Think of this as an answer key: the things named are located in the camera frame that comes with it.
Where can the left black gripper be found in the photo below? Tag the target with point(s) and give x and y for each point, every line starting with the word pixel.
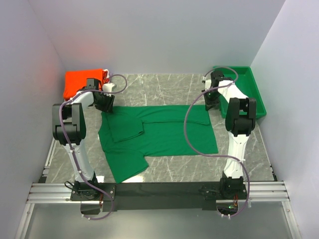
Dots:
pixel 108 107

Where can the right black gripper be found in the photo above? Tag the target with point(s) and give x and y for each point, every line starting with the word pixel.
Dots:
pixel 210 104

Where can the green t shirt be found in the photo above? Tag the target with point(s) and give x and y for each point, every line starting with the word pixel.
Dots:
pixel 130 134

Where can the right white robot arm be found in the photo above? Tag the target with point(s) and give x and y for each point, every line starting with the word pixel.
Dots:
pixel 240 121

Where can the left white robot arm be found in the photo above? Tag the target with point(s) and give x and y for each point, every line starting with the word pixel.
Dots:
pixel 69 128

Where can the folded red white t shirt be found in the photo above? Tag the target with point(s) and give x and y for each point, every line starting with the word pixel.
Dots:
pixel 105 77

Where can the folded orange t shirt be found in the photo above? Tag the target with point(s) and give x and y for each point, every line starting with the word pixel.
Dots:
pixel 76 80

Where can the green plastic bin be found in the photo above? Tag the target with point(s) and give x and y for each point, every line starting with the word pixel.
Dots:
pixel 247 85

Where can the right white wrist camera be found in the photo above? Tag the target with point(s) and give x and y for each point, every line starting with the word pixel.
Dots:
pixel 207 83

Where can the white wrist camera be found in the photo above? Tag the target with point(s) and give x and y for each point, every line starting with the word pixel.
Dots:
pixel 108 88
pixel 207 83

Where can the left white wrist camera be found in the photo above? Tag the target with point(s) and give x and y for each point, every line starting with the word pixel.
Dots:
pixel 108 88

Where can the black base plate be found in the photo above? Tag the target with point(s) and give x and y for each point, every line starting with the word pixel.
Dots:
pixel 163 195

